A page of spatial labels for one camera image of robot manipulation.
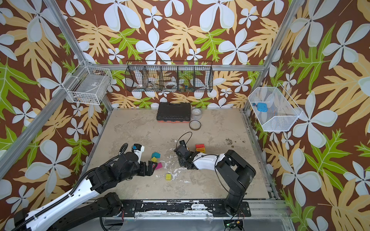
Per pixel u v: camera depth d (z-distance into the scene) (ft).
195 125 3.56
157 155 3.04
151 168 2.13
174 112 3.69
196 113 3.86
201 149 3.06
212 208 2.45
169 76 3.18
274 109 2.71
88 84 2.83
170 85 3.23
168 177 2.69
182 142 2.73
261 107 2.84
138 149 2.13
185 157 2.32
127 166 1.73
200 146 3.18
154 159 2.95
